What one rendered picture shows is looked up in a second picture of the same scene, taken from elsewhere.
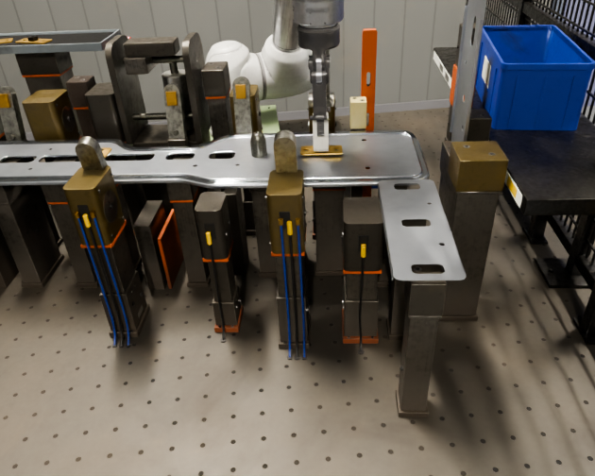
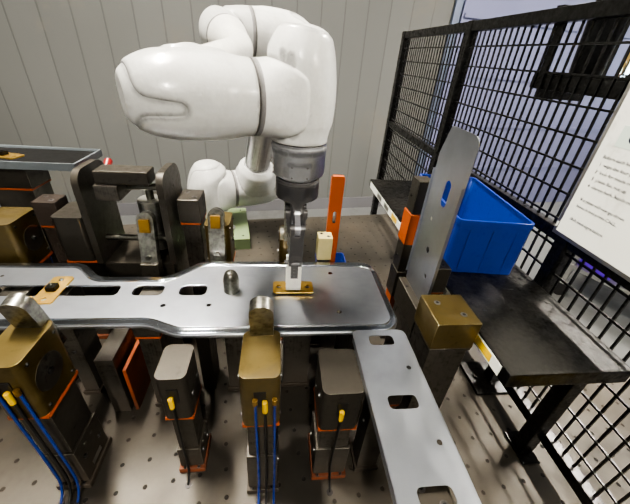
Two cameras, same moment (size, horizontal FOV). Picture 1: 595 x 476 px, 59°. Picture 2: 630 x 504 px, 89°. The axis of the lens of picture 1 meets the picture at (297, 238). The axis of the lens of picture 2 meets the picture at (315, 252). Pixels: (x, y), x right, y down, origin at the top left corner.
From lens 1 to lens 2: 45 cm
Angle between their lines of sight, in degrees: 11
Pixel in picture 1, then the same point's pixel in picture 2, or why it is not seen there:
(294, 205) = (271, 386)
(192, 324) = (156, 461)
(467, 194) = (440, 350)
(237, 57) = (215, 174)
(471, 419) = not seen: outside the picture
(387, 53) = not seen: hidden behind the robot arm
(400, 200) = (380, 363)
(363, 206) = (340, 364)
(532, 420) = not seen: outside the picture
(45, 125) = (2, 246)
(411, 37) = (336, 156)
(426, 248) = (425, 452)
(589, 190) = (559, 359)
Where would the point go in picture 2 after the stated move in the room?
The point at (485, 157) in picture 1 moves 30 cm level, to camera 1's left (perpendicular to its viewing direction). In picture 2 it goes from (460, 319) to (285, 333)
